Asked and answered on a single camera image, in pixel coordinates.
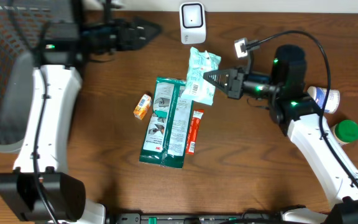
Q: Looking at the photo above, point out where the light green wipes pack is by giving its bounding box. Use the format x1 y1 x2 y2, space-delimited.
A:
181 47 221 106

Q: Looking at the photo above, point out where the red stick packet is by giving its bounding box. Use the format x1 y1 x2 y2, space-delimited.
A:
185 109 204 155

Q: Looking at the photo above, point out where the orange small box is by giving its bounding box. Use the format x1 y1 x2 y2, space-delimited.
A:
134 94 152 120

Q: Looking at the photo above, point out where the white blue label tub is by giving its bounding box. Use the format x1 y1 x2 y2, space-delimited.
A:
307 86 341 114

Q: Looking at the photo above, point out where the green 3M glove package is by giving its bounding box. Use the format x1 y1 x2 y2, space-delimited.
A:
139 77 193 169

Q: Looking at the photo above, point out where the green lid jar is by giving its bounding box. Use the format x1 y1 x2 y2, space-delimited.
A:
331 119 358 146

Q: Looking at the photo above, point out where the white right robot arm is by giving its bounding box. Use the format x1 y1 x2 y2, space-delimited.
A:
203 45 358 223

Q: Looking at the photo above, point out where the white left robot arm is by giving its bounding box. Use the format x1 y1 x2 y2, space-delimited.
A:
0 1 162 223

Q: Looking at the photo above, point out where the white barcode scanner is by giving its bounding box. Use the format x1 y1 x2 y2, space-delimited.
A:
179 2 206 45

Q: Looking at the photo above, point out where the grey plastic basket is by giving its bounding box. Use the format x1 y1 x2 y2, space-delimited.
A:
0 1 84 153

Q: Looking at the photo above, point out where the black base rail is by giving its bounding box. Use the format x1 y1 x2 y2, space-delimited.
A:
110 212 283 224

